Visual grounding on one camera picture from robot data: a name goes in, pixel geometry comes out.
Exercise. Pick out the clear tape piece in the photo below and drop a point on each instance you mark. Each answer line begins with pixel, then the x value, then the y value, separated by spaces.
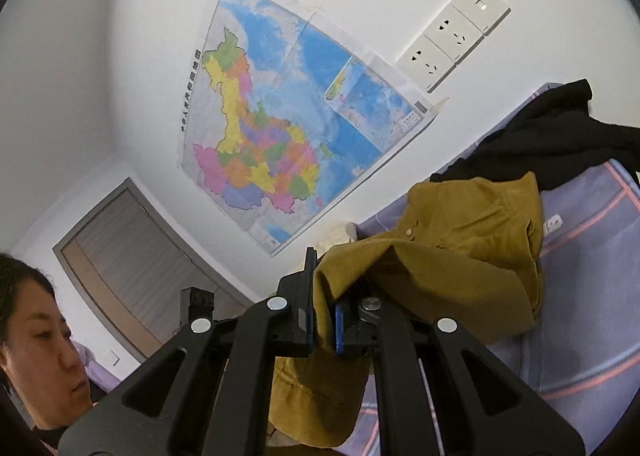
pixel 440 104

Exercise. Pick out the purple plaid bed sheet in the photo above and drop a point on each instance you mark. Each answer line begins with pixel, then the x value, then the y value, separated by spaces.
pixel 590 286

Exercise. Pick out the cream garment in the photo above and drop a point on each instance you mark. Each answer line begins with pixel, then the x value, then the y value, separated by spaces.
pixel 340 238

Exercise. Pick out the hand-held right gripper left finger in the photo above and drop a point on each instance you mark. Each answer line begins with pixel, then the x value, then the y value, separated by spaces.
pixel 295 306

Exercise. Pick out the black garment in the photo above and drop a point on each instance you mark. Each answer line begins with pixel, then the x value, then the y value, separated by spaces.
pixel 540 136

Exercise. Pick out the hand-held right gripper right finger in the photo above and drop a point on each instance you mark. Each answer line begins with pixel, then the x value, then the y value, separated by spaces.
pixel 339 331

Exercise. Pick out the person's head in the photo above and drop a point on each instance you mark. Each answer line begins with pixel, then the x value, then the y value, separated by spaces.
pixel 40 336

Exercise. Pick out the brown wooden door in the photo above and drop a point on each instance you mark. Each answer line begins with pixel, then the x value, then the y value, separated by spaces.
pixel 125 261

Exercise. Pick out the mustard garment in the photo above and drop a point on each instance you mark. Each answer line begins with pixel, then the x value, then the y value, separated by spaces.
pixel 450 246

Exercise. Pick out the colourful wall map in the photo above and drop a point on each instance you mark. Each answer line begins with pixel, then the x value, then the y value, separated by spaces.
pixel 280 111

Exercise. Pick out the white wall plate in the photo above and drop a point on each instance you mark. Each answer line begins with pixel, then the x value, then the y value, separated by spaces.
pixel 482 6

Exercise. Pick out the white sheet tag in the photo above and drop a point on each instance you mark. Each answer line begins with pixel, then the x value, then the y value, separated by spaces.
pixel 553 225

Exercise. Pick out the purple cloth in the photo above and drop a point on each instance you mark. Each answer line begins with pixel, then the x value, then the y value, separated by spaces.
pixel 92 366

